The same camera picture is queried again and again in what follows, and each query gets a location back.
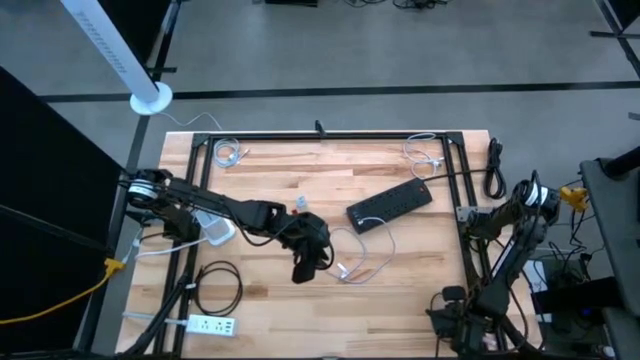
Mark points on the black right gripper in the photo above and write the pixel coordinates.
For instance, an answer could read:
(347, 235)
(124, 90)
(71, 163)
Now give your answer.
(457, 325)

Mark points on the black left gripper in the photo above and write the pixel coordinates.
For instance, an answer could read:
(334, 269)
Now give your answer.
(310, 235)

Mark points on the small clear plug cap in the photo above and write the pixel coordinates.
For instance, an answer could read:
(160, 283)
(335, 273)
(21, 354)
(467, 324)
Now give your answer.
(300, 202)

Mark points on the long black power strip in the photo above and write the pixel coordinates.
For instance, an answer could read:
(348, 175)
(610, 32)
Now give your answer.
(390, 205)

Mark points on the white tower power strip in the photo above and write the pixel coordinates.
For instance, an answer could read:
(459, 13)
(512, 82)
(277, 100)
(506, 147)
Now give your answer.
(219, 231)

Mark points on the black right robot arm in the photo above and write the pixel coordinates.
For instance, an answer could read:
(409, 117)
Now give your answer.
(505, 265)

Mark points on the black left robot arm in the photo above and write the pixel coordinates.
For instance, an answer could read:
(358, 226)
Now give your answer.
(210, 200)

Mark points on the white paper sheet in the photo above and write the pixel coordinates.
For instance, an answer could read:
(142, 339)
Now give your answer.
(535, 277)

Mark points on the black floor equipment box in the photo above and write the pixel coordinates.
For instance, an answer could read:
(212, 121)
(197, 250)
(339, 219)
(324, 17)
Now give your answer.
(575, 300)

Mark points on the yellow plug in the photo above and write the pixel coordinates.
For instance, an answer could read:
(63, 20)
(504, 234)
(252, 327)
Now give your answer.
(575, 197)

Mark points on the black curtain partition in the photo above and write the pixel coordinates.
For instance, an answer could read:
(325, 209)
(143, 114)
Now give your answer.
(130, 25)
(45, 225)

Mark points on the black stand leg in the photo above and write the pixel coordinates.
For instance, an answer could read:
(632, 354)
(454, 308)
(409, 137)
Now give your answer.
(615, 34)

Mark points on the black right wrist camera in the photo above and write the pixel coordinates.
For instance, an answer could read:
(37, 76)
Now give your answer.
(453, 293)

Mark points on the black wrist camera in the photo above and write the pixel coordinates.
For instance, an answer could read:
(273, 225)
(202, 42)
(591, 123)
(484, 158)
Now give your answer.
(453, 293)
(305, 270)

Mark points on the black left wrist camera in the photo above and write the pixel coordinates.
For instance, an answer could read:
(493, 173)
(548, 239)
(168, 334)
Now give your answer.
(305, 270)

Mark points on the small black frame mount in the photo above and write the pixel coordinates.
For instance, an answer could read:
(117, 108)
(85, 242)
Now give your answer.
(320, 129)

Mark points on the grey metal bracket plate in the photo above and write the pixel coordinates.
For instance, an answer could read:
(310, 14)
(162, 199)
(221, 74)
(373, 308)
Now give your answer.
(465, 214)

